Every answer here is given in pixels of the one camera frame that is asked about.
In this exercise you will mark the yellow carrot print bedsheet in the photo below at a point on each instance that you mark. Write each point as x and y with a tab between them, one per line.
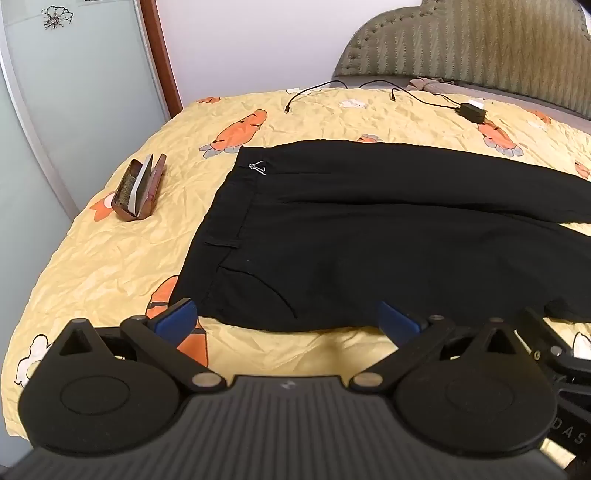
115	258

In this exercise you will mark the green padded headboard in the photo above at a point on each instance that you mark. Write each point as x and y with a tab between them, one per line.
461	41

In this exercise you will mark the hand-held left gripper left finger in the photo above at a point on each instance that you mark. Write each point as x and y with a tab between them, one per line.
178	318

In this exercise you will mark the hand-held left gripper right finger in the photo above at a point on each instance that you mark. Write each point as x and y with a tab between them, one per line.
397	323

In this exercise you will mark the frosted glass door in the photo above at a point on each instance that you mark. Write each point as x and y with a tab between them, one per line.
92	92

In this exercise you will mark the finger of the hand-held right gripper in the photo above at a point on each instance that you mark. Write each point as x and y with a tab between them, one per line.
540	337

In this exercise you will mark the wooden door frame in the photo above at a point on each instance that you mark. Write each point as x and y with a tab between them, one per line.
161	60

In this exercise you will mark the beige cloth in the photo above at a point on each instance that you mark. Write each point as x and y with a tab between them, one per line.
427	83

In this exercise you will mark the black power adapter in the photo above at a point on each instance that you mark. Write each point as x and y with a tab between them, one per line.
471	114

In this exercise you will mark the flower sticker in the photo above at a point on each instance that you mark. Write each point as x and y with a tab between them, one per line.
57	16

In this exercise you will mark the black pants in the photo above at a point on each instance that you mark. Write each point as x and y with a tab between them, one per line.
369	230

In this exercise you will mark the brown open glasses case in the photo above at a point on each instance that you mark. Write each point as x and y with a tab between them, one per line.
147	194

